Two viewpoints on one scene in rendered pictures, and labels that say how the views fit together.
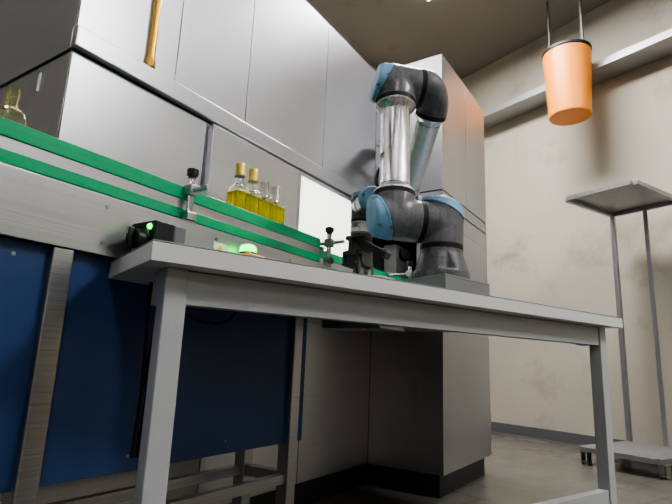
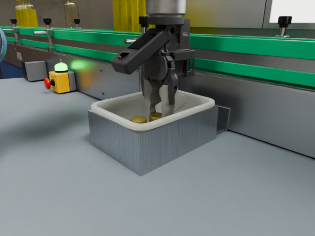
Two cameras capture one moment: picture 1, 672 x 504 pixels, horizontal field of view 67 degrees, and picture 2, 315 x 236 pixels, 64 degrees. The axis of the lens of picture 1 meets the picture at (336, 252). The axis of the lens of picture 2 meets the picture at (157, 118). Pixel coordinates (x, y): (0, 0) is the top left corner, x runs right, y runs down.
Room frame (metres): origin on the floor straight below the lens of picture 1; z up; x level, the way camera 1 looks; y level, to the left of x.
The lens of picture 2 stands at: (1.85, -0.59, 1.00)
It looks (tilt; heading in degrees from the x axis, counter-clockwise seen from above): 21 degrees down; 104
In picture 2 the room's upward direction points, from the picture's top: straight up
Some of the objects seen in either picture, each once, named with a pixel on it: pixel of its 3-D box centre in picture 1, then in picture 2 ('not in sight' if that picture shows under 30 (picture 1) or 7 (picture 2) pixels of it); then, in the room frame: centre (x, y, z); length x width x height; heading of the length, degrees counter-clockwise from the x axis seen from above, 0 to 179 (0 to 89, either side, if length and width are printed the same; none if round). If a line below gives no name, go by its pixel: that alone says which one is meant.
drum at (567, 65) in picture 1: (568, 84); not in sight; (3.69, -1.81, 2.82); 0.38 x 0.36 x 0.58; 36
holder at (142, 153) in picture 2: not in sight; (163, 121); (1.74, -0.08, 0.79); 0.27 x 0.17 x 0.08; 57
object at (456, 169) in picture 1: (433, 164); not in sight; (2.72, -0.54, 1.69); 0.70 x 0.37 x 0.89; 147
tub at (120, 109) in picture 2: not in sight; (154, 121); (1.72, -0.10, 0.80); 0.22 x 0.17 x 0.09; 57
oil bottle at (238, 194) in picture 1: (236, 217); (123, 24); (1.51, 0.31, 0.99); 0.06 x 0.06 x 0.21; 57
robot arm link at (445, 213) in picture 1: (439, 222); not in sight; (1.35, -0.28, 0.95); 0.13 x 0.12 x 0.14; 101
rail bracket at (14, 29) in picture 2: not in sight; (11, 32); (0.77, 0.59, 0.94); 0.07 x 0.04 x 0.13; 57
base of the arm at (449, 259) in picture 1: (441, 264); not in sight; (1.35, -0.29, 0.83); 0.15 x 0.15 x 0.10
